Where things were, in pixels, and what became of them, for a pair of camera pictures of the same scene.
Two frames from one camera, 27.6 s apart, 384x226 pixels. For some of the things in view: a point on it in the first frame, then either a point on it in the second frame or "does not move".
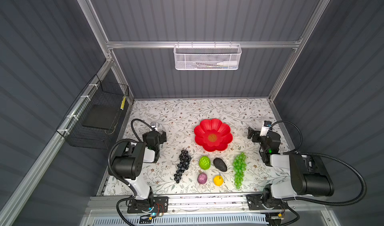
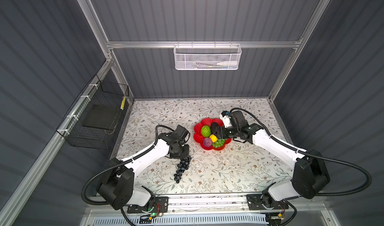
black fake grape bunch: [184, 158] does not move
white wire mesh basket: [207, 57] does not move
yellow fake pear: [218, 180] to [213, 138]
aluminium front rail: [215, 203] does not move
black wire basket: [93, 120] does not move
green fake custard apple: [204, 162] to [205, 131]
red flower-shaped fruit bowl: [213, 135] does not move
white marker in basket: [232, 63] does not move
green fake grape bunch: [239, 165] to [219, 142]
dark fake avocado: [220, 164] to [213, 126]
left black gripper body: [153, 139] to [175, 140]
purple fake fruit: [202, 178] to [207, 142]
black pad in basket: [102, 116] does not move
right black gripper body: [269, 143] to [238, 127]
